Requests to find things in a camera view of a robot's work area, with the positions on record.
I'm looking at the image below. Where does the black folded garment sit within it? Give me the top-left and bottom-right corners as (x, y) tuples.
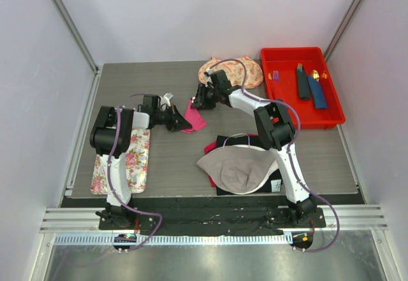
(206, 134), (282, 196)

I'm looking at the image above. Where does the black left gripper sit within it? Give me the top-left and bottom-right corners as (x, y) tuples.
(154, 104), (192, 133)

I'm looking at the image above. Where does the white hat cord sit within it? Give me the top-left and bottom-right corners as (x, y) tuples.
(222, 133), (252, 148)

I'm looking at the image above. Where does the red plastic bin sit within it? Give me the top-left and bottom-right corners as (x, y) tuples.
(261, 47), (346, 129)

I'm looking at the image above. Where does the purple fork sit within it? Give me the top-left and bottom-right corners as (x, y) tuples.
(272, 71), (279, 82)

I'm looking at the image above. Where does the black rolled napkin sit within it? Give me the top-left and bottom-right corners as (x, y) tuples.
(296, 70), (310, 101)

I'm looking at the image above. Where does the orange patterned fabric cover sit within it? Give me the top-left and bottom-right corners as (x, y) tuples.
(198, 55), (264, 89)

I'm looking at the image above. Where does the pink paper napkin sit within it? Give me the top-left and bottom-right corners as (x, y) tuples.
(181, 99), (207, 133)

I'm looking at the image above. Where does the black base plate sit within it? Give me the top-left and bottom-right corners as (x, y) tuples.
(97, 196), (326, 236)

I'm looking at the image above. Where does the gold spoon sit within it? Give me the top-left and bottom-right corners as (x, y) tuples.
(310, 69), (320, 81)

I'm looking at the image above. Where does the grey bucket hat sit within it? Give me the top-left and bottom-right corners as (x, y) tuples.
(196, 145), (279, 195)

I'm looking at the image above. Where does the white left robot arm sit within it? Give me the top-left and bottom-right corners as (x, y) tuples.
(89, 94), (192, 207)

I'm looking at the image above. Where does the blue rolled napkin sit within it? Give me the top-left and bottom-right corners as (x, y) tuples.
(307, 75), (328, 110)

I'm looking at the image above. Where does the red rolled napkin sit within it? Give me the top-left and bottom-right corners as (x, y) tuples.
(271, 79), (286, 102)

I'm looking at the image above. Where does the aluminium front rail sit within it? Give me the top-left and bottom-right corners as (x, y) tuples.
(40, 205), (388, 246)

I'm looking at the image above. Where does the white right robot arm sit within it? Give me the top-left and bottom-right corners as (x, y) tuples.
(191, 70), (317, 227)

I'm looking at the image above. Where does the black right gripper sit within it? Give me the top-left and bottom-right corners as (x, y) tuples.
(190, 85), (219, 112)

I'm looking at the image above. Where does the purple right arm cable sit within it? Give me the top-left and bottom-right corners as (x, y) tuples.
(205, 58), (341, 253)

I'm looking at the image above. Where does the floral rectangular tray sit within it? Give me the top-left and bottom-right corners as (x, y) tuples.
(91, 129), (150, 195)

